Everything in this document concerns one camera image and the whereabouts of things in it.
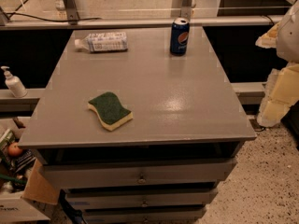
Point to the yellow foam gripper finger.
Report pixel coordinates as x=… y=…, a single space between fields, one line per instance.
x=269 y=39
x=281 y=93

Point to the green and yellow sponge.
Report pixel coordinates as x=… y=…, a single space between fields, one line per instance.
x=109 y=110

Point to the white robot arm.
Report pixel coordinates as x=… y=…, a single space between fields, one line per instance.
x=288 y=35

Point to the blue pepsi can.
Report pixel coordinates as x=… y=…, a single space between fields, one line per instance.
x=179 y=36

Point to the grey drawer cabinet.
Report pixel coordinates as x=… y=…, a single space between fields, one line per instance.
x=163 y=164

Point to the clear plastic water bottle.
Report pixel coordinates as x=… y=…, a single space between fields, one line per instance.
x=103 y=42

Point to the white pump dispenser bottle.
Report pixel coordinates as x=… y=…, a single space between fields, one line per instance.
x=13 y=83

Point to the cardboard box with clutter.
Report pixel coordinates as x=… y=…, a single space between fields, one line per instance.
x=25 y=195

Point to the orange fruit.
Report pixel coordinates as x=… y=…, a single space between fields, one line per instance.
x=14 y=150

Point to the metal frame rail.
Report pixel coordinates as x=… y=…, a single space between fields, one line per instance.
x=113 y=24

